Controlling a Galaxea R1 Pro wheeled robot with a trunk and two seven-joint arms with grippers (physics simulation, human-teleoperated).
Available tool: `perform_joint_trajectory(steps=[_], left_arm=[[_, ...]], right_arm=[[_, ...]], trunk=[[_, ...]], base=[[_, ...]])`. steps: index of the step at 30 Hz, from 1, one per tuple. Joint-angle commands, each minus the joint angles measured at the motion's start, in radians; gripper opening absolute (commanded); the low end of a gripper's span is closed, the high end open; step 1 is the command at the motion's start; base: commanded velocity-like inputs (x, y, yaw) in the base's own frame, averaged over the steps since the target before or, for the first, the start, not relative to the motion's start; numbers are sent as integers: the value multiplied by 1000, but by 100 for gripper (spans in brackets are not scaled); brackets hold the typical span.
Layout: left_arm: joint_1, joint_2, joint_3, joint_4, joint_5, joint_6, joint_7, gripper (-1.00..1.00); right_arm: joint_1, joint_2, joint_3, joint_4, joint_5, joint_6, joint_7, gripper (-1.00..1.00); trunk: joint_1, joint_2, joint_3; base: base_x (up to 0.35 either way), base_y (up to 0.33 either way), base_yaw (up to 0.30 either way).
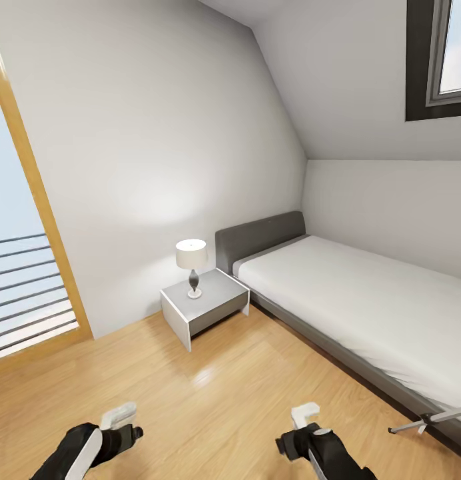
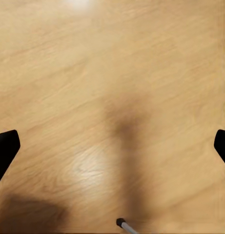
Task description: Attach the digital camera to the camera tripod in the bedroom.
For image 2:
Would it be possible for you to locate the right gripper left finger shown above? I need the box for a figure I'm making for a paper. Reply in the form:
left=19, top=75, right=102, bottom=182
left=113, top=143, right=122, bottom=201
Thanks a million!
left=0, top=130, right=20, bottom=180

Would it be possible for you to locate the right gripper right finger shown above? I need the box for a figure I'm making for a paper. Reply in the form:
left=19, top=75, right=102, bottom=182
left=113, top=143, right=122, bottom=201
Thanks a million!
left=214, top=129, right=225, bottom=162

